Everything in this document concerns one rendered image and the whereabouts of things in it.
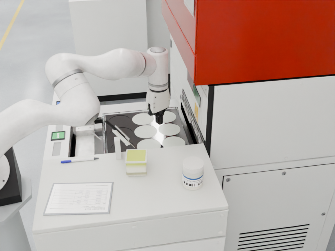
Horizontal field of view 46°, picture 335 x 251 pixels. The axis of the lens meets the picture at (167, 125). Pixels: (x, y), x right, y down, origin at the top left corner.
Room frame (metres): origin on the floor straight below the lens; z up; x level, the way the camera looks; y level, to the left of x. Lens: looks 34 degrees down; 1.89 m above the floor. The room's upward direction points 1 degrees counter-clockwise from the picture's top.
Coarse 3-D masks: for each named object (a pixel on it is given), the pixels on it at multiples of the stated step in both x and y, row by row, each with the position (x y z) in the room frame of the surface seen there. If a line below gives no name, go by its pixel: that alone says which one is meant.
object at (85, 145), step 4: (76, 136) 1.42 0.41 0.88; (80, 136) 1.42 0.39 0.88; (84, 136) 1.42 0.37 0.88; (88, 136) 1.42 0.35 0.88; (92, 136) 1.42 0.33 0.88; (76, 140) 1.39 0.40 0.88; (80, 140) 1.39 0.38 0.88; (84, 140) 1.39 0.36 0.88; (88, 140) 1.39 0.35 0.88; (92, 140) 1.39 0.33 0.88; (76, 144) 1.36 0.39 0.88; (80, 144) 1.36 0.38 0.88; (84, 144) 1.36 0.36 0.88; (88, 144) 1.36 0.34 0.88; (92, 144) 1.36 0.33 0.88; (76, 148) 1.33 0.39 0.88; (80, 148) 1.33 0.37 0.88; (84, 148) 1.33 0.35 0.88; (88, 148) 1.33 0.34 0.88; (92, 148) 1.33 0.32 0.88; (76, 152) 1.30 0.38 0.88; (80, 152) 1.30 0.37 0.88; (84, 152) 1.30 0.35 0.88; (88, 152) 1.30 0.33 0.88; (92, 152) 1.30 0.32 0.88; (76, 156) 1.28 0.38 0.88
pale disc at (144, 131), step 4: (136, 128) 1.45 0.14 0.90; (140, 128) 1.45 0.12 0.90; (144, 128) 1.45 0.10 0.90; (148, 128) 1.45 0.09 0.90; (152, 128) 1.45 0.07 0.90; (136, 132) 1.42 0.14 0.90; (140, 132) 1.42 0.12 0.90; (144, 132) 1.42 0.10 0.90; (148, 132) 1.42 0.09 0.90; (152, 132) 1.42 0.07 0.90; (156, 132) 1.42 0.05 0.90; (140, 136) 1.39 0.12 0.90; (144, 136) 1.39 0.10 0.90; (148, 136) 1.39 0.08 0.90; (152, 136) 1.39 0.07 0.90
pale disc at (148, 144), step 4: (144, 140) 1.36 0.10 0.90; (148, 140) 1.36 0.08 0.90; (152, 140) 1.36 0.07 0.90; (156, 140) 1.36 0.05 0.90; (140, 144) 1.33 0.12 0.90; (144, 144) 1.33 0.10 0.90; (148, 144) 1.33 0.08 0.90; (152, 144) 1.33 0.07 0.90; (156, 144) 1.33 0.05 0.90; (140, 148) 1.30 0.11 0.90; (144, 148) 1.30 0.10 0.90; (148, 148) 1.30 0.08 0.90; (152, 148) 1.30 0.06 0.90
